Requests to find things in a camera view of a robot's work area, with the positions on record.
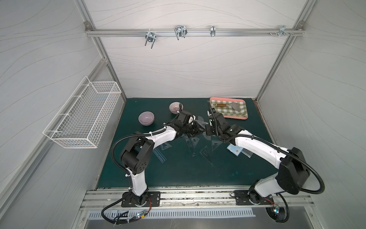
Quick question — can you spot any clear ruler set pouch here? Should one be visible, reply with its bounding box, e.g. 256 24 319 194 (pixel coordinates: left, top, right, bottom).
241 148 253 158

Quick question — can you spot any clear blue straight ruler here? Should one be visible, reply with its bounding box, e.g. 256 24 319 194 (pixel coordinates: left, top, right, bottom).
153 148 166 163

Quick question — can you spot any white wire basket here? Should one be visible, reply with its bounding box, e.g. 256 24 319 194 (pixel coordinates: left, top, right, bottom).
43 76 122 149

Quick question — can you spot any plain lilac bowl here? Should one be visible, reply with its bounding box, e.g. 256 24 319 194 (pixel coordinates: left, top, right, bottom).
138 111 155 126

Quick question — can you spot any metal u-bolt clamp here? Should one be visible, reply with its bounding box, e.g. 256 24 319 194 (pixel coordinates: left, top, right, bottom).
144 31 156 49
210 25 216 37
174 25 187 40

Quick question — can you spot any large clear triangle ruler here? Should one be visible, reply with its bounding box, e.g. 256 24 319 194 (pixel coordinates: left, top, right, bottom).
160 142 172 150

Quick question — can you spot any pink plastic tray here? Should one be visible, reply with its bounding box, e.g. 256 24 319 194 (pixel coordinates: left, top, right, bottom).
209 96 249 120

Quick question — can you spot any green white checkered cloth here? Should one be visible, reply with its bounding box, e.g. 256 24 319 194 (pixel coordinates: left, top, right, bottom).
210 99 248 117

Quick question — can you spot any purple striped bowl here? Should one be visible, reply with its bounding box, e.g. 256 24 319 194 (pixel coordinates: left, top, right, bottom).
169 102 183 115

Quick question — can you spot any blue printed ruler set card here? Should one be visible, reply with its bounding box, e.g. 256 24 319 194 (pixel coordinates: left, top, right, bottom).
227 144 243 156

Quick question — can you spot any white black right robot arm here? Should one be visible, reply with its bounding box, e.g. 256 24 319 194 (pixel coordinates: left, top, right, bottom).
206 106 326 205

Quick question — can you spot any wooden handled metal scraper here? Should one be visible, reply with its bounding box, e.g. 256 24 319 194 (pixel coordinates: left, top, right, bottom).
214 102 241 112

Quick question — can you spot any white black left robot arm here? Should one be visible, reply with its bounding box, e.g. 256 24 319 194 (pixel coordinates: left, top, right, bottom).
101 105 205 225

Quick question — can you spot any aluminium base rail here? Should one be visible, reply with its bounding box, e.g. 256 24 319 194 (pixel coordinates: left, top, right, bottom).
79 185 315 211

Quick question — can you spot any metal bracket clamp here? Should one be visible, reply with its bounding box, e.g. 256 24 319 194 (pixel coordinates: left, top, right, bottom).
268 26 294 37

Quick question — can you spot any aluminium overhead rail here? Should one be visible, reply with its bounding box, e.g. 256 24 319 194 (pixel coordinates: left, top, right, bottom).
85 22 305 38

